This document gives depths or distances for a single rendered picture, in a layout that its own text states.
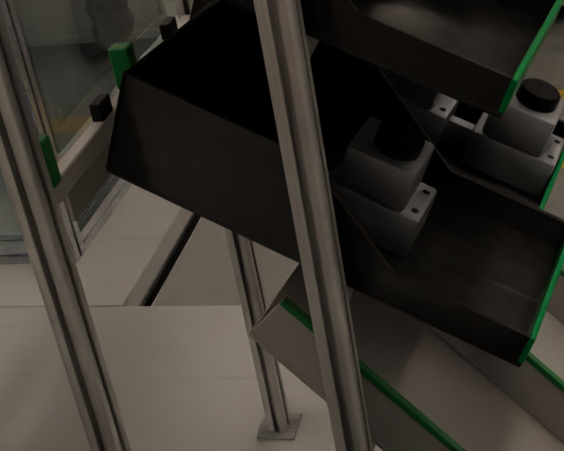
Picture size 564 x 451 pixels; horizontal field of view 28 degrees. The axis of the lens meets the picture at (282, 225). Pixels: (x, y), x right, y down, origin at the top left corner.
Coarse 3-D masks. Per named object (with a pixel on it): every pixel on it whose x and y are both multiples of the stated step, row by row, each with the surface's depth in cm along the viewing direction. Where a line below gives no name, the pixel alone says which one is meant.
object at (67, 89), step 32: (32, 0) 146; (64, 0) 155; (128, 0) 176; (160, 0) 189; (32, 32) 146; (64, 32) 154; (96, 32) 164; (32, 64) 145; (64, 64) 154; (96, 64) 164; (64, 96) 154; (96, 96) 164; (64, 128) 154; (0, 192) 152; (0, 224) 155
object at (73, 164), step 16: (112, 112) 77; (96, 128) 75; (112, 128) 77; (80, 144) 73; (96, 144) 74; (64, 160) 71; (80, 160) 72; (64, 176) 70; (80, 176) 72; (64, 192) 70; (352, 288) 69
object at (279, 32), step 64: (192, 0) 92; (256, 0) 56; (0, 64) 62; (0, 128) 64; (320, 128) 61; (320, 192) 61; (64, 256) 69; (256, 256) 106; (320, 256) 63; (64, 320) 71; (256, 320) 108; (320, 320) 66; (128, 448) 77
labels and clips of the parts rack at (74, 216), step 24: (168, 24) 88; (120, 48) 79; (120, 72) 80; (96, 120) 76; (48, 144) 67; (48, 168) 67; (96, 168) 77; (72, 192) 73; (96, 192) 77; (72, 216) 73
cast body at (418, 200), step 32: (384, 128) 68; (416, 128) 69; (352, 160) 68; (384, 160) 67; (416, 160) 68; (352, 192) 69; (384, 192) 68; (416, 192) 71; (384, 224) 69; (416, 224) 68
